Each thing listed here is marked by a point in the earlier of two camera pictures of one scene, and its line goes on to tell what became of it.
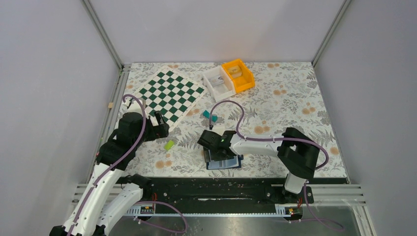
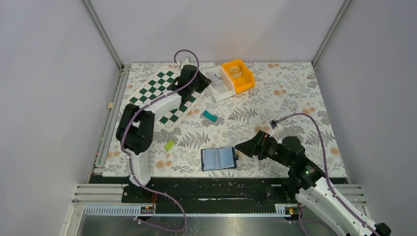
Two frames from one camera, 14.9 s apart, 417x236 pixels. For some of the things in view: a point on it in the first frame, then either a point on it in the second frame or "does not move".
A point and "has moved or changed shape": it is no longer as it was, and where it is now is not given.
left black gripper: x=160 y=131 → x=204 y=81
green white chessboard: x=170 y=93 does not move
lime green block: x=169 y=144 does not move
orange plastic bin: x=242 y=77 does not move
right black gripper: x=214 y=157 → x=255 y=146
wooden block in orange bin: x=235 y=71 does not move
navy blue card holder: x=234 y=162 has moved or changed shape
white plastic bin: x=218 y=84 does not move
